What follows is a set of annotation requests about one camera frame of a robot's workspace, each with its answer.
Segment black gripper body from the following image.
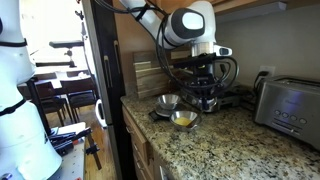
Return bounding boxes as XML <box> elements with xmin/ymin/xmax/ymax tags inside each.
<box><xmin>195</xmin><ymin>65</ymin><xmax>217</xmax><ymax>90</ymax></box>

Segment silver bowl with yellow contents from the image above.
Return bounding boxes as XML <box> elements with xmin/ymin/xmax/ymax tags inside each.
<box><xmin>169</xmin><ymin>110</ymin><xmax>203</xmax><ymax>133</ymax></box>

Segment empty silver bowl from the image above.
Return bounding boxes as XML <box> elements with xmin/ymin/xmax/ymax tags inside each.
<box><xmin>157</xmin><ymin>94</ymin><xmax>182</xmax><ymax>111</ymax></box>

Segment stainless steel panini grill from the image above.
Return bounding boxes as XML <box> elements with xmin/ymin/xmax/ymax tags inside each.
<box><xmin>181</xmin><ymin>83</ymin><xmax>249</xmax><ymax>113</ymax></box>

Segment black steel kitchen scale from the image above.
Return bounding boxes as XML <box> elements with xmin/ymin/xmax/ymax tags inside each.
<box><xmin>148</xmin><ymin>102</ymin><xmax>188</xmax><ymax>122</ymax></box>

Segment thick dark wooden cutting board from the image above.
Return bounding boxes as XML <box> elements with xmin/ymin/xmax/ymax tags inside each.
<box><xmin>133</xmin><ymin>59</ymin><xmax>178</xmax><ymax>100</ymax></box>

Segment black power plug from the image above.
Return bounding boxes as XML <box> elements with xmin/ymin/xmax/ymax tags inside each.
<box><xmin>253</xmin><ymin>70</ymin><xmax>270</xmax><ymax>92</ymax></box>

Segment light wood base cabinet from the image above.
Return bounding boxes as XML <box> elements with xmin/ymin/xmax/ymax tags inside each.
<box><xmin>121</xmin><ymin>103</ymin><xmax>174</xmax><ymax>180</ymax></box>

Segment stainless steel toaster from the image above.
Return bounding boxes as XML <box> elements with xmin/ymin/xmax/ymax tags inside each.
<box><xmin>253</xmin><ymin>74</ymin><xmax>320</xmax><ymax>151</ymax></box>

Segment black refrigerator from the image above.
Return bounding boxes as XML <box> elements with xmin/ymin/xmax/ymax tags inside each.
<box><xmin>81</xmin><ymin>0</ymin><xmax>129</xmax><ymax>180</ymax></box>

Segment wooden upper cabinet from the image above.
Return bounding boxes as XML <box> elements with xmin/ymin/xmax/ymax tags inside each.
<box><xmin>146</xmin><ymin>0</ymin><xmax>320</xmax><ymax>16</ymax></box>

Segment dark wooden dining chair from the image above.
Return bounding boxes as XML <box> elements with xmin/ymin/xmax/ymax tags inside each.
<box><xmin>34</xmin><ymin>81</ymin><xmax>67</xmax><ymax>128</ymax></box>
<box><xmin>59</xmin><ymin>78</ymin><xmax>98</xmax><ymax>123</ymax></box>

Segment black tools on cart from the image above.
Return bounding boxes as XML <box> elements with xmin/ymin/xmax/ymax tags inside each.
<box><xmin>49</xmin><ymin>128</ymin><xmax>93</xmax><ymax>157</ymax></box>

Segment white perforated robot cart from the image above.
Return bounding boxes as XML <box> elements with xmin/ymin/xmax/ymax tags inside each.
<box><xmin>43</xmin><ymin>121</ymin><xmax>88</xmax><ymax>180</ymax></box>

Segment dining table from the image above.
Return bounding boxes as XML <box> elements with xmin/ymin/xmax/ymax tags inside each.
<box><xmin>18</xmin><ymin>66</ymin><xmax>92</xmax><ymax>90</ymax></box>

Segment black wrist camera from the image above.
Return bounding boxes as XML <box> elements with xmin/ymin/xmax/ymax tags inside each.
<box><xmin>173</xmin><ymin>54</ymin><xmax>218</xmax><ymax>70</ymax></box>

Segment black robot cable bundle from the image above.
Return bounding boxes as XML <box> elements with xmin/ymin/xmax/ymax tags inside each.
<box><xmin>94</xmin><ymin>0</ymin><xmax>240</xmax><ymax>98</ymax></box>

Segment white wall outlet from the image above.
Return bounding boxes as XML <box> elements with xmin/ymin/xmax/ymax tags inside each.
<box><xmin>259</xmin><ymin>64</ymin><xmax>277</xmax><ymax>78</ymax></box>

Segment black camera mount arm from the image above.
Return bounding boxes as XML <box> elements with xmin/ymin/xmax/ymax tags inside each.
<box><xmin>34</xmin><ymin>39</ymin><xmax>85</xmax><ymax>69</ymax></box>

